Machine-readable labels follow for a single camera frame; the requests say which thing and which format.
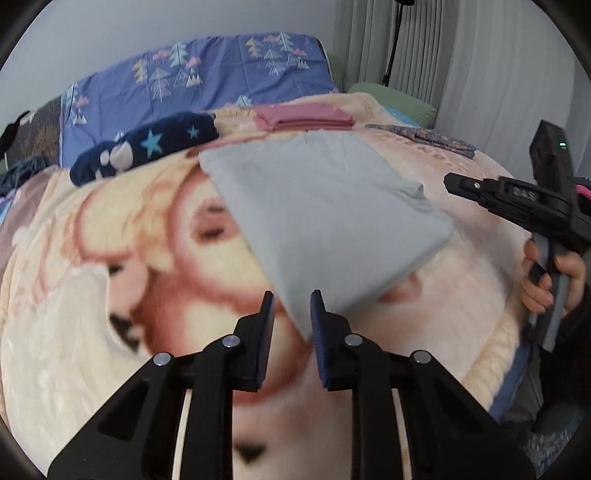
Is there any grey t-shirt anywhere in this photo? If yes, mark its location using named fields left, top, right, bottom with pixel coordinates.
left=198, top=129, right=455, bottom=342

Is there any black floor lamp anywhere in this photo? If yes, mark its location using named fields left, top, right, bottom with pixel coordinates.
left=382, top=0, right=414, bottom=88

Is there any peach printed blanket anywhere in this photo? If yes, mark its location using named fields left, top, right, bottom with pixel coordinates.
left=0, top=91, right=534, bottom=480

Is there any purple tree-print bed sheet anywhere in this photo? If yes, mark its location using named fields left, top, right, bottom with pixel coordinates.
left=60, top=31, right=341, bottom=168

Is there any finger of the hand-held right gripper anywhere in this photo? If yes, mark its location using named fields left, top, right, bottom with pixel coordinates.
left=443, top=172, right=572, bottom=232

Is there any folded pink cloth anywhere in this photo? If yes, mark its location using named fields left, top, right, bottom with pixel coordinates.
left=253, top=104, right=356, bottom=133

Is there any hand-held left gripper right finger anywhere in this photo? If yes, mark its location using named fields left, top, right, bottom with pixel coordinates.
left=310, top=290, right=539, bottom=480

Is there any navy star-print garment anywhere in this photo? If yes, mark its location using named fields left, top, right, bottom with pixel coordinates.
left=69, top=112, right=221, bottom=186

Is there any black cloth strap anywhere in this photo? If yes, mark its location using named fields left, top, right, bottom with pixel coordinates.
left=0, top=111, right=34, bottom=154

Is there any green pillow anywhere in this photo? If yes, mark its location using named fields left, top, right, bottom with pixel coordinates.
left=347, top=82, right=437, bottom=128

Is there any folded floral cloth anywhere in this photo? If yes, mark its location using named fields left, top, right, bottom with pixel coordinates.
left=365, top=122, right=477, bottom=160

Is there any teal knitted cloth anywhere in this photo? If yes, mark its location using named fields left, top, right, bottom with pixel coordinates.
left=0, top=156, right=48, bottom=197

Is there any person's right hand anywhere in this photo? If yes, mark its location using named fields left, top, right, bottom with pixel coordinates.
left=521, top=240, right=588, bottom=320

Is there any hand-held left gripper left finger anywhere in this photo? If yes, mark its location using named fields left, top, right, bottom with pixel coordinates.
left=47, top=291, right=277, bottom=480

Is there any grey curtain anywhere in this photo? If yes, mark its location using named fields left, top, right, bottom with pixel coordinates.
left=331, top=0, right=580, bottom=178

